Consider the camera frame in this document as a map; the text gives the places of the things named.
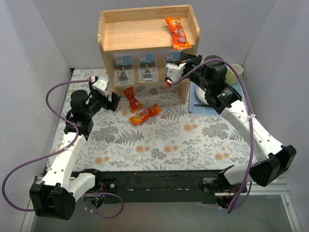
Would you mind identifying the blue razor blister pack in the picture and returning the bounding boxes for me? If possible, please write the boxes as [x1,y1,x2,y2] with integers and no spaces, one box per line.
[138,53,159,83]
[164,52,180,75]
[114,56,135,87]

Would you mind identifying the orange razor pack long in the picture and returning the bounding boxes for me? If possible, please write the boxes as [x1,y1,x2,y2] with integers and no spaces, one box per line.
[165,17,192,50]

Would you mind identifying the wooden two-tier shelf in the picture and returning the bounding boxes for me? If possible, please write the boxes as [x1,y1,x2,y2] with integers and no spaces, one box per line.
[98,5,200,95]

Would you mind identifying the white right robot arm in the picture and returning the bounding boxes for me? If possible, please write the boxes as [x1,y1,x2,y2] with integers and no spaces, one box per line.
[180,51,296,192]

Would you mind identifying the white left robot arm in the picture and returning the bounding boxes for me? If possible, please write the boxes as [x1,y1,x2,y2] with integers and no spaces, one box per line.
[29,90,121,220]

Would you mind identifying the yellow-green mug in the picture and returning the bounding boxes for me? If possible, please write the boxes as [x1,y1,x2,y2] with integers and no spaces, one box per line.
[225,64,243,85]

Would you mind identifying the white paper plate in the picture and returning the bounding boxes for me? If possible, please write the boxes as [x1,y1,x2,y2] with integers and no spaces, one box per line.
[196,86,208,105]

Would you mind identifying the blue checked cloth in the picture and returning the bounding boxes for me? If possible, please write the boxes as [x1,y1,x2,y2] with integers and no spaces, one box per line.
[188,82,243,116]

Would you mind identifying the floral patterned table mat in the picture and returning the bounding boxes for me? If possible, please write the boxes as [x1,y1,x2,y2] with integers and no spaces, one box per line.
[47,67,257,172]

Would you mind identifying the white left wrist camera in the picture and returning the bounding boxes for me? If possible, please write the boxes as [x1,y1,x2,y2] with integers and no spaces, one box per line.
[89,76,109,97]

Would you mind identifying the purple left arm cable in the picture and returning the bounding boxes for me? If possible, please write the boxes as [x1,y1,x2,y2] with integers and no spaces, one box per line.
[1,78,124,219]

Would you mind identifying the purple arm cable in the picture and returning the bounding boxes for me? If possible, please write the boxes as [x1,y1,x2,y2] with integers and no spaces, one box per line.
[1,78,124,219]
[169,59,256,215]

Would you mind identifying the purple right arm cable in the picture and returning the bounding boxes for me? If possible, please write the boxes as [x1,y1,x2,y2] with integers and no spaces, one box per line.
[169,59,256,215]

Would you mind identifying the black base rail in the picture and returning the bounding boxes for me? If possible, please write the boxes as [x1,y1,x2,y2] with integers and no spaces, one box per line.
[30,169,290,203]

